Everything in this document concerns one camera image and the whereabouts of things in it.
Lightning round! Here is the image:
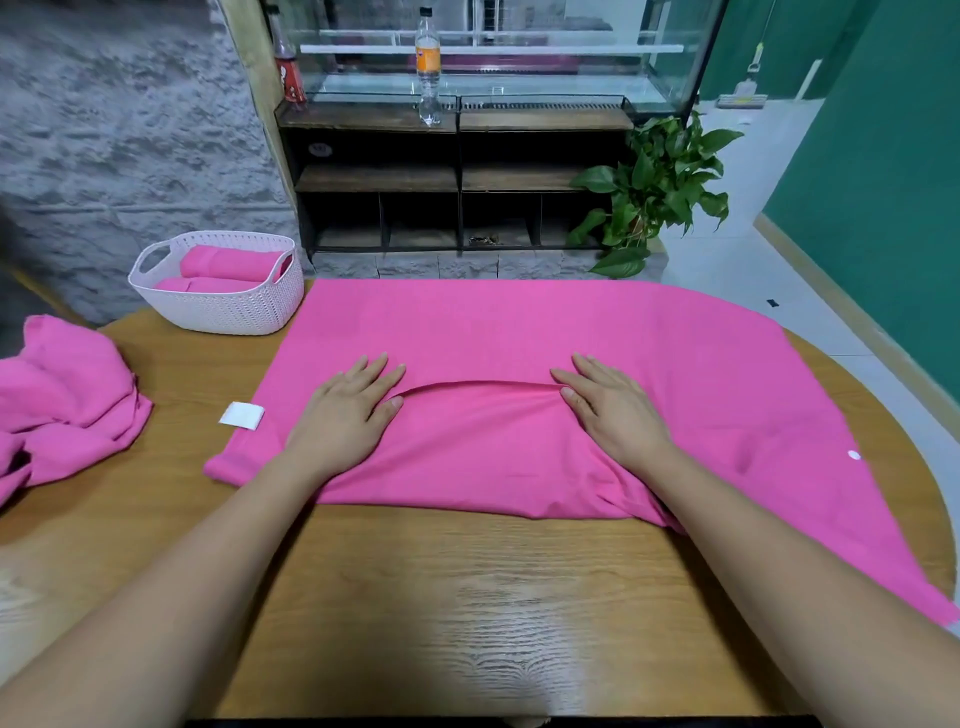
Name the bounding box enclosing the person's left hand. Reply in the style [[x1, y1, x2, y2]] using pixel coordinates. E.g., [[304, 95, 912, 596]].
[[279, 352, 408, 483]]

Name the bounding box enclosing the person's right hand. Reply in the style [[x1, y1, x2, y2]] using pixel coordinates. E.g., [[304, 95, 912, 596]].
[[549, 352, 681, 480]]

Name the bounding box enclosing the pink towel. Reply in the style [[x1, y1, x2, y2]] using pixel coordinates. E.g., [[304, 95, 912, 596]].
[[175, 243, 291, 285], [153, 273, 258, 296], [202, 276, 960, 633]]

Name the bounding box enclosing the white woven plastic basket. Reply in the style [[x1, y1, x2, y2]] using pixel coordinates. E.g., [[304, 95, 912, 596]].
[[124, 228, 308, 338]]

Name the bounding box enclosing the pile of pink cloths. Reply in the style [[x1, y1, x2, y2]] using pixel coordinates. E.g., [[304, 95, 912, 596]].
[[0, 312, 156, 510]]

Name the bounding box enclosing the person's right forearm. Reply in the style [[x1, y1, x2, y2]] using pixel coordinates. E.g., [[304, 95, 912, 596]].
[[637, 442, 960, 728]]

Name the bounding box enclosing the person's left forearm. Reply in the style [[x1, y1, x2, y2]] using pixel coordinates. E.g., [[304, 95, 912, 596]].
[[0, 447, 329, 728]]

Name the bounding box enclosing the green potted plant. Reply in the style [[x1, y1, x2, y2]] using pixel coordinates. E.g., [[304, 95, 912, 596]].
[[564, 111, 747, 282]]

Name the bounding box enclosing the dark wooden shelf cabinet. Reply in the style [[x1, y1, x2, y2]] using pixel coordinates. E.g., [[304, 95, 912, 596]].
[[273, 99, 671, 258]]

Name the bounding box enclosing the white mop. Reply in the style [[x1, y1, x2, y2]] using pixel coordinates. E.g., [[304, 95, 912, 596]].
[[714, 40, 771, 113]]

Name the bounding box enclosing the red label cola bottle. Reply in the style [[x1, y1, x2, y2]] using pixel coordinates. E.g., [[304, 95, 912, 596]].
[[268, 13, 309, 111]]

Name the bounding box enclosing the clear bottle with orange label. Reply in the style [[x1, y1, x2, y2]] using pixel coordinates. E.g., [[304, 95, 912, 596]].
[[412, 4, 447, 131]]

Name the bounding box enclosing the glass display case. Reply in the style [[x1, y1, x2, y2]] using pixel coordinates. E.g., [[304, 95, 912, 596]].
[[265, 0, 734, 120]]

